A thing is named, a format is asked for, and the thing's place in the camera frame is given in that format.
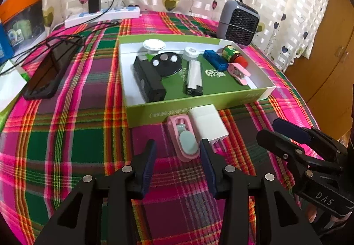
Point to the green and white cardboard box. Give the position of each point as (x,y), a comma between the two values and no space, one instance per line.
(155,116)

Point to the black and white oval device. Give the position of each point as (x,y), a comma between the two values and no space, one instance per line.
(166,66)

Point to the person's right hand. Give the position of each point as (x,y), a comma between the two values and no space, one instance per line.
(311,213)

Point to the green and white tissue box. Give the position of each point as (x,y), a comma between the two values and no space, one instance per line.
(9,84)

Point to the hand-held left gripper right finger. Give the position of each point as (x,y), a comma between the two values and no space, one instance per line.
(207,164)

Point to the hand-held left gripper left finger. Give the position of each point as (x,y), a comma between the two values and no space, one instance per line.
(148,164)

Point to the brown bottle with red cap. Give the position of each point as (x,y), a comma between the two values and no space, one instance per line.
(231,52)

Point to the blue usb tester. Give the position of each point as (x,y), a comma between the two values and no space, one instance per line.
(214,59)

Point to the black cylindrical case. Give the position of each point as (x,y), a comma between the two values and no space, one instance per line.
(148,81)

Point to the blue and white carton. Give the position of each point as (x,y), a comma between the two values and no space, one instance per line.
(4,42)

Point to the pink clip with grey oval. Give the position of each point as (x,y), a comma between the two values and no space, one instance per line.
(188,142)

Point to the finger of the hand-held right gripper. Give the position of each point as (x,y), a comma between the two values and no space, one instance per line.
(276,142)
(290,130)

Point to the pink plaid tablecloth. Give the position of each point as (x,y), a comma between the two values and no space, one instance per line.
(69,137)

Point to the white charger plug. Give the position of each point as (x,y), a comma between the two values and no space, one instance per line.
(207,123)

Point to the silver and black lighter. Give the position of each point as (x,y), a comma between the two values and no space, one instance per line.
(193,76)

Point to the white power strip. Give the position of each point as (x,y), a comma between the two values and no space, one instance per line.
(116,13)

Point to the black charger adapter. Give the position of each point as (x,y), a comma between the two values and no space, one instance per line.
(94,2)

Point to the wooden cabinet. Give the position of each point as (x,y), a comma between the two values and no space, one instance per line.
(326,67)

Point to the white and green knob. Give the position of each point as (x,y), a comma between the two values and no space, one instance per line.
(153,45)

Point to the small white jar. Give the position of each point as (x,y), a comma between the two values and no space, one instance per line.
(190,52)

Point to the pink sealing clip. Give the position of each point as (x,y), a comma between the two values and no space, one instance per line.
(239,72)

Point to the grey fan heater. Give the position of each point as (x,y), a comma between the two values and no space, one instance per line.
(237,23)

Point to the black phone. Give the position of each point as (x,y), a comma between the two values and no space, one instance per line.
(49,70)

